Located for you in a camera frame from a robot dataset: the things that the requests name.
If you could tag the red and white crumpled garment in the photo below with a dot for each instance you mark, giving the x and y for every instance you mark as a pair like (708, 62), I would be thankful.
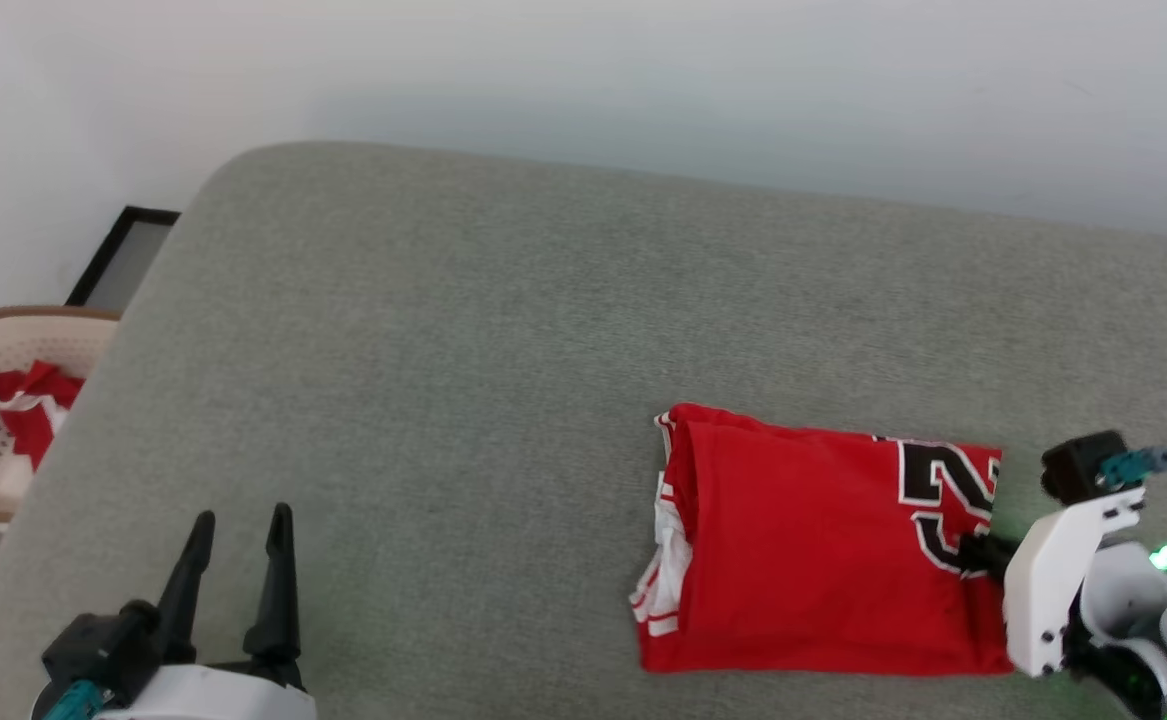
(33, 410)

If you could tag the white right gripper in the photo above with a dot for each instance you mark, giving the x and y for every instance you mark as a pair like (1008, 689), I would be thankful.
(1043, 590)

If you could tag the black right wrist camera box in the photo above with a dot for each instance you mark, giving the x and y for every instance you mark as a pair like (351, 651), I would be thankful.
(1078, 468)

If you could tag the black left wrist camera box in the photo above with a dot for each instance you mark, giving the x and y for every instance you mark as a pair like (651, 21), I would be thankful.
(98, 645)

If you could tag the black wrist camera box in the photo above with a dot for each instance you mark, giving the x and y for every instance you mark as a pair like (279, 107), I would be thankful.
(98, 645)
(1078, 468)

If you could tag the black framed panel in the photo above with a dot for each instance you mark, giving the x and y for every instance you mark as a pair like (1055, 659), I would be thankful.
(123, 255)

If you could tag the grey fabric sofa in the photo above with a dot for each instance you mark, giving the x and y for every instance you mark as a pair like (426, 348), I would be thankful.
(493, 350)

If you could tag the red jersey with white sleeves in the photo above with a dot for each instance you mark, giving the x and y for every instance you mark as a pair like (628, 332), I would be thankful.
(803, 560)

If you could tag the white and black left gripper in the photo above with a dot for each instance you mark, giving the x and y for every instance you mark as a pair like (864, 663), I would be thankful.
(213, 695)

